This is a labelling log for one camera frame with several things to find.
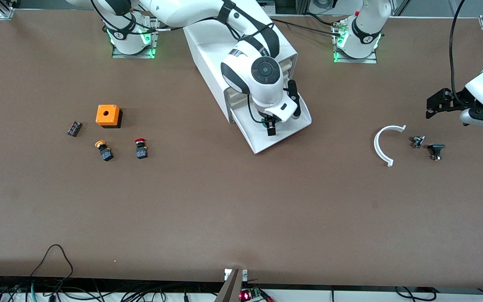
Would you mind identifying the black flat push button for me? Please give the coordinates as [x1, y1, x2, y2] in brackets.
[428, 143, 446, 161]

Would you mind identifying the circuit board with red light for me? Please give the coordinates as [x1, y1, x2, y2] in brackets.
[239, 287, 275, 302]

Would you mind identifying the black looped cable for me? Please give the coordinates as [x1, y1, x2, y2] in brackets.
[30, 245, 74, 294]

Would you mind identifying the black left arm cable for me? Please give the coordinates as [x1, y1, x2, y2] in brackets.
[449, 0, 467, 105]

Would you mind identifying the orange box with hole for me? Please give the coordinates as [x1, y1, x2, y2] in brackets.
[96, 104, 122, 128]

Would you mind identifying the red mushroom push button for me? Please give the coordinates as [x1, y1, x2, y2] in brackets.
[135, 138, 149, 159]

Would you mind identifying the yellow mushroom push button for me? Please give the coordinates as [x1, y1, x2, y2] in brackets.
[95, 140, 114, 162]

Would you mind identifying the white curved plastic arc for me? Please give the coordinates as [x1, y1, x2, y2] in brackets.
[374, 125, 407, 167]

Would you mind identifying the black cable behind cabinet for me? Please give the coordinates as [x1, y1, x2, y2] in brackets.
[269, 17, 345, 37]

